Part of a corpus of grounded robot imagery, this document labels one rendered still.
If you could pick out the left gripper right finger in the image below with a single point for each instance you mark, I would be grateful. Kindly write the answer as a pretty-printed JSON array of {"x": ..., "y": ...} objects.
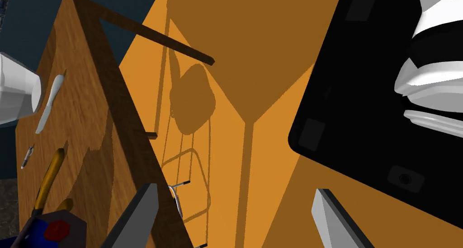
[{"x": 331, "y": 224}]

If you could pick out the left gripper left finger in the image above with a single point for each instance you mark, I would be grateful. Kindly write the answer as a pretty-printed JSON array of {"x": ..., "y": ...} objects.
[{"x": 139, "y": 219}]

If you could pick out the blue and red box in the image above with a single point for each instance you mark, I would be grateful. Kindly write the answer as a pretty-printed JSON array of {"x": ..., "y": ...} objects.
[{"x": 54, "y": 231}]

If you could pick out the brown wooden table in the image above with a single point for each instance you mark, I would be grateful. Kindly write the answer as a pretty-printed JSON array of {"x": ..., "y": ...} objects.
[{"x": 85, "y": 107}]

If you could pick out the small grey pen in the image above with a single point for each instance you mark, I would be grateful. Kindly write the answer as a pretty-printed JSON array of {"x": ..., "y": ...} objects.
[{"x": 27, "y": 156}]

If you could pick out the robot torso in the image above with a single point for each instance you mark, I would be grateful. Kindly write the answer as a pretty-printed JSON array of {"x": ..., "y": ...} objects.
[{"x": 361, "y": 96}]

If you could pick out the white knife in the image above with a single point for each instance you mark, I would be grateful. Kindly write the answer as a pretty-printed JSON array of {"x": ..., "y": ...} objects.
[{"x": 50, "y": 98}]

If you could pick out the white cup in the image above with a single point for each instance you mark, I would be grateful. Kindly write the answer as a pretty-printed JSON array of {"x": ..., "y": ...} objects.
[{"x": 16, "y": 90}]

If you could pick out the silver metal chair frame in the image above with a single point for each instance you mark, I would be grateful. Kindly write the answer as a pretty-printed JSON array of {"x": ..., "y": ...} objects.
[{"x": 177, "y": 199}]

